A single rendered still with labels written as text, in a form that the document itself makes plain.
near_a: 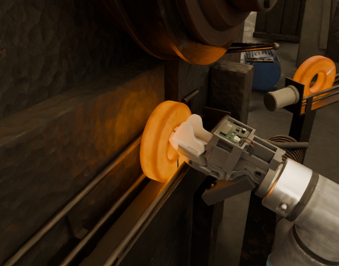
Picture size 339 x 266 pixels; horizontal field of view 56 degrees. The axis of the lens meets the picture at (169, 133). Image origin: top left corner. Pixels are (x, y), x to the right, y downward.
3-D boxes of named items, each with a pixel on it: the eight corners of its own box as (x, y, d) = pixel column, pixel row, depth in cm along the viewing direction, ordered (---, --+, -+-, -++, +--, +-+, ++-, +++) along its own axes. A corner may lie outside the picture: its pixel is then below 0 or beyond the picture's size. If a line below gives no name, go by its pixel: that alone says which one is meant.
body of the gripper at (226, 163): (226, 113, 56) (290, 146, 53) (211, 149, 61) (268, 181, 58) (209, 132, 50) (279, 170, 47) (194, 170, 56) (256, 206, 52)
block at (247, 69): (202, 143, 95) (207, 66, 83) (213, 132, 101) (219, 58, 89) (236, 153, 90) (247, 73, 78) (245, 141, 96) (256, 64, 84)
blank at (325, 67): (298, 110, 106) (306, 114, 104) (284, 79, 97) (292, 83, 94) (332, 78, 106) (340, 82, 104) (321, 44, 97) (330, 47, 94)
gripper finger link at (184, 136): (170, 106, 57) (214, 130, 54) (163, 132, 61) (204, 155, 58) (161, 113, 55) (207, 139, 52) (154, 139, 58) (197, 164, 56)
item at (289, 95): (262, 107, 100) (263, 89, 96) (284, 99, 103) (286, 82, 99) (275, 114, 95) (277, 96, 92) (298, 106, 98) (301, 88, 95)
